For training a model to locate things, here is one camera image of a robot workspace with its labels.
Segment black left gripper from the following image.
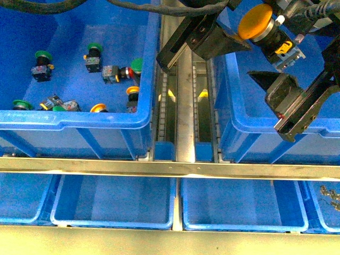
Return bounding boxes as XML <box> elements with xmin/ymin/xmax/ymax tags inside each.
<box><xmin>157</xmin><ymin>14</ymin><xmax>252</xmax><ymax>72</ymax></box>

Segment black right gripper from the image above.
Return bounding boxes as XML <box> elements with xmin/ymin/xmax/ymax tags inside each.
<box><xmin>248</xmin><ymin>36</ymin><xmax>339</xmax><ymax>142</ymax></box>

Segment yellow mushroom push button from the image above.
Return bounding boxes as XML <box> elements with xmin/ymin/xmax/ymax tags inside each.
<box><xmin>237</xmin><ymin>3</ymin><xmax>305</xmax><ymax>72</ymax></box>

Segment blue left bin with buttons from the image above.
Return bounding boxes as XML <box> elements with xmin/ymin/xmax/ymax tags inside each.
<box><xmin>1</xmin><ymin>1</ymin><xmax>160</xmax><ymax>159</ymax></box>

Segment blue middle empty bin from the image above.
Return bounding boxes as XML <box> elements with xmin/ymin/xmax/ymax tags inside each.
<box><xmin>214</xmin><ymin>1</ymin><xmax>339</xmax><ymax>165</ymax></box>

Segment green button lying bottom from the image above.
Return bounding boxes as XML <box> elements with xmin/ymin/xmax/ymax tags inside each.
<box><xmin>131</xmin><ymin>58</ymin><xmax>143</xmax><ymax>84</ymax></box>

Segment yellow button upright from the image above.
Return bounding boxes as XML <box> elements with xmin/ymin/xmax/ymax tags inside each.
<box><xmin>126</xmin><ymin>86</ymin><xmax>139</xmax><ymax>113</ymax></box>

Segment small metal clips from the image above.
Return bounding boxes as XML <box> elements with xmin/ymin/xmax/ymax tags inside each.
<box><xmin>320</xmin><ymin>185</ymin><xmax>339</xmax><ymax>211</ymax></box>

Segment blue lower right bin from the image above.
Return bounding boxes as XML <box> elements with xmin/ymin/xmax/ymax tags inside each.
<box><xmin>298</xmin><ymin>181</ymin><xmax>339</xmax><ymax>235</ymax></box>

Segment green button upper middle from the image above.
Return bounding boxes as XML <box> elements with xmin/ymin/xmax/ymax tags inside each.
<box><xmin>83</xmin><ymin>42</ymin><xmax>103</xmax><ymax>73</ymax></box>

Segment yellow button near bin front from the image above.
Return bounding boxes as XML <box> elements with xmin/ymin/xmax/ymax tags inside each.
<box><xmin>90</xmin><ymin>103</ymin><xmax>108</xmax><ymax>113</ymax></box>

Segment blue lower middle bin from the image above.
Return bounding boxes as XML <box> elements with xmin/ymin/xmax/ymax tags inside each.
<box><xmin>181</xmin><ymin>178</ymin><xmax>309</xmax><ymax>233</ymax></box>

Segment button lying at front left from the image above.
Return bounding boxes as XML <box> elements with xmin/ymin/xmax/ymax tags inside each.
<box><xmin>39</xmin><ymin>95</ymin><xmax>81</xmax><ymax>112</ymax></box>

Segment green button far left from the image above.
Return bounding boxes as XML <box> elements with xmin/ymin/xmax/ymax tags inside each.
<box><xmin>31</xmin><ymin>50</ymin><xmax>55</xmax><ymax>82</ymax></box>

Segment green button standing left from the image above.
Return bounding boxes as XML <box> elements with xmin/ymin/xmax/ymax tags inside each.
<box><xmin>13</xmin><ymin>99</ymin><xmax>34</xmax><ymax>111</ymax></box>

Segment blue lower far left bin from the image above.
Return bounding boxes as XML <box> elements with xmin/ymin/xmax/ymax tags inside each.
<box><xmin>1</xmin><ymin>173</ymin><xmax>61</xmax><ymax>226</ymax></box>

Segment metal rack frame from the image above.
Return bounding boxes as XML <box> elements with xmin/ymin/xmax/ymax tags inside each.
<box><xmin>0</xmin><ymin>0</ymin><xmax>340</xmax><ymax>255</ymax></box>

